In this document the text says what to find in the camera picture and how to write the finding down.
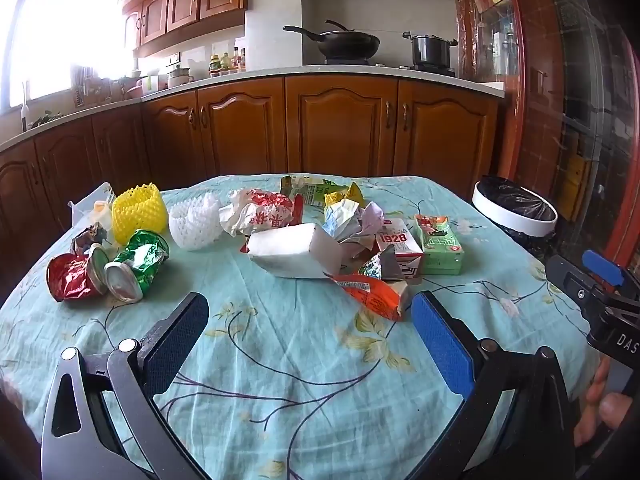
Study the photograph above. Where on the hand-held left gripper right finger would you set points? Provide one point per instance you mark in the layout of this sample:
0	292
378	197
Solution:
442	347

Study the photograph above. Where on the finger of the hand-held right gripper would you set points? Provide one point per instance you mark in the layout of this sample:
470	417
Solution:
602	266
565	272

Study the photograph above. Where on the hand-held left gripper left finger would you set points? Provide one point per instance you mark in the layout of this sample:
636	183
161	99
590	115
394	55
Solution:
175	342

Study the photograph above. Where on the white trash bin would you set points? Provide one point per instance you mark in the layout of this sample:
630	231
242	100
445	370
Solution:
520	227

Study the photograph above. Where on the green milk carton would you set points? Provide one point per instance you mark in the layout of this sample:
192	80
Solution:
440	250

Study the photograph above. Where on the white foam fruit net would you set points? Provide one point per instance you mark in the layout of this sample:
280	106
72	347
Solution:
192	225

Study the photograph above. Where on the red and white food wrapper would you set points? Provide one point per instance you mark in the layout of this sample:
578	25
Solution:
260	210

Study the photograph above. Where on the person's right hand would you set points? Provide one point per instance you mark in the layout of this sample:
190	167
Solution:
615	407

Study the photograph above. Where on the orange snack packet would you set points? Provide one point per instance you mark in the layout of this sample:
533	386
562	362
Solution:
375	297

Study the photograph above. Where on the black bin liner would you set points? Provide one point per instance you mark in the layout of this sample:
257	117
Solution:
515	200

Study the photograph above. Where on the crushed green can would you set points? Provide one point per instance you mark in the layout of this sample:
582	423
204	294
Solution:
142	255

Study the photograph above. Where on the torn foil wrapper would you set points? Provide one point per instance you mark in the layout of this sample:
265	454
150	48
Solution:
380	265

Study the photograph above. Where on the red and white milk carton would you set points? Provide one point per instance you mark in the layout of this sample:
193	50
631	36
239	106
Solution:
397	240

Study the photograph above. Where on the crushed red can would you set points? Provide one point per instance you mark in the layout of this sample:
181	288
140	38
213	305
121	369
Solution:
70	277

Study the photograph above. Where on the floral light blue tablecloth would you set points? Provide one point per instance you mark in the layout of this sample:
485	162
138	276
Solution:
300	355

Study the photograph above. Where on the yellow foam fruit net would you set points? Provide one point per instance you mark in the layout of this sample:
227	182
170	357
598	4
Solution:
140	212

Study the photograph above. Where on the crumpled silver wrapper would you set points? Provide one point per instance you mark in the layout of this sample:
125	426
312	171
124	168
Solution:
87	237

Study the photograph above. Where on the white paper package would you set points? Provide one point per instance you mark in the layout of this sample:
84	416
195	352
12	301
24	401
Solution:
285	252

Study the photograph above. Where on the crumpled pale pink paper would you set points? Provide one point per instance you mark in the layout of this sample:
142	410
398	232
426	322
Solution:
371	220

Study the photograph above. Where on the clear plastic bag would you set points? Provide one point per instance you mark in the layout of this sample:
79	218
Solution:
80	210

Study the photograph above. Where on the crumpled printed paper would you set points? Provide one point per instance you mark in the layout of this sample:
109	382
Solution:
342	216

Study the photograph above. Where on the yellow wrapper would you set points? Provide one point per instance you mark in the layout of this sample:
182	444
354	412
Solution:
355	194

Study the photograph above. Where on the glass sliding door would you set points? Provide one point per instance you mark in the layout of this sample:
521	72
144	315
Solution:
575	85

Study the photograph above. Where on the green snack bag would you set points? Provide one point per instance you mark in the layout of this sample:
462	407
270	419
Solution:
310	191

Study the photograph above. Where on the wooden lower cabinets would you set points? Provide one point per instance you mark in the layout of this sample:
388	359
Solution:
340	125

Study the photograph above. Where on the wooden cabinets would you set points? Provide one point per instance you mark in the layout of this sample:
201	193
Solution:
200	0
340	125

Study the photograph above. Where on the small green plant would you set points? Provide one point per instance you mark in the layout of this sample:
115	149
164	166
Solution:
47	119

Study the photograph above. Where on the green and white cup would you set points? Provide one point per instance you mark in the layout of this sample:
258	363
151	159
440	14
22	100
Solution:
152	84

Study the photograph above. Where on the grey cooking pot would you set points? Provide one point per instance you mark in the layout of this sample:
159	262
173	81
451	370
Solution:
430	50

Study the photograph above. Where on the white ceramic pot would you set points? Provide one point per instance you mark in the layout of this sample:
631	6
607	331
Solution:
180	76

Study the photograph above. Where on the utensil holder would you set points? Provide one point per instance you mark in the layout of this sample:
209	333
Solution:
90	87

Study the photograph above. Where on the gas stove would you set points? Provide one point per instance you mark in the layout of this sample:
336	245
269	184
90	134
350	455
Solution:
390	66

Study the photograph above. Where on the slim white vase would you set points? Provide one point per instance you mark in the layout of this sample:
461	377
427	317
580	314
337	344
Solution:
24	110

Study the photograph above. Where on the green label condiment jar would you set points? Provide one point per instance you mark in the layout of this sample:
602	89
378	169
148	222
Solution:
215	66

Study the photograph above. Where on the white kitchen countertop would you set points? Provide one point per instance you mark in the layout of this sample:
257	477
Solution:
260	74

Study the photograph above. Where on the condiment bottle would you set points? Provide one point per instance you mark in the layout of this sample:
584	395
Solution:
236	60
226	62

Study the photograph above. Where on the black wok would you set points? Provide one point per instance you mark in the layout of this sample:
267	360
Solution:
347	42

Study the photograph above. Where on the kitchen window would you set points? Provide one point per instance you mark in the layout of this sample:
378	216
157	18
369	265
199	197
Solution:
70	25

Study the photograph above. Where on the wooden upper cabinets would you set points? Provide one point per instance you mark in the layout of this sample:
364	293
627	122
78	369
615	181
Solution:
200	0

